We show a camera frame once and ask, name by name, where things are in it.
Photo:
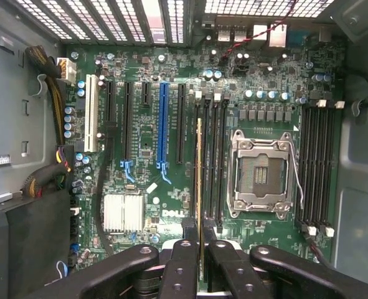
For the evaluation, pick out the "long black expansion slot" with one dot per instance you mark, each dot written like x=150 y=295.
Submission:
x=181 y=124
x=128 y=121

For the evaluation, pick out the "silver finned heatsink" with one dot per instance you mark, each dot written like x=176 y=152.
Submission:
x=123 y=213

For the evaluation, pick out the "silver CPU socket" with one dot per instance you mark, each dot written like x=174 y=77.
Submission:
x=261 y=174

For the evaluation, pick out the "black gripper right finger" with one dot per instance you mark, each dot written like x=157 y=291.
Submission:
x=230 y=268

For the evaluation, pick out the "grey metal PC case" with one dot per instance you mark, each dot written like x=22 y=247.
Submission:
x=12 y=124

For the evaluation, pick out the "white power connector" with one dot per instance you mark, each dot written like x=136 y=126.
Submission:
x=66 y=70

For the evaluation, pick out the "green Dell motherboard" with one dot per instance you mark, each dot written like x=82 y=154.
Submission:
x=258 y=74

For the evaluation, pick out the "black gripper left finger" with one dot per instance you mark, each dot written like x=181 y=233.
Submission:
x=180 y=268

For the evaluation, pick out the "black power supply box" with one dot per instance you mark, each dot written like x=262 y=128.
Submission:
x=25 y=246

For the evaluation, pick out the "tiny black expansion slot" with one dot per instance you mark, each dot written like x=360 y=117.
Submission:
x=145 y=93

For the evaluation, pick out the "short black expansion slot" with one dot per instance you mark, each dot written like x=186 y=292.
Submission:
x=110 y=102

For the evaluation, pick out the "white expansion slot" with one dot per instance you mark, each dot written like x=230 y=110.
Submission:
x=91 y=115

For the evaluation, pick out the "blue expansion slot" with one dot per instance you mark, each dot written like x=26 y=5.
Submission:
x=163 y=121

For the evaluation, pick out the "black RAM slot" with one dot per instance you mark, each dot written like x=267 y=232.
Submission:
x=195 y=146
x=223 y=162
x=328 y=162
x=206 y=155
x=302 y=162
x=320 y=162
x=215 y=162
x=311 y=162

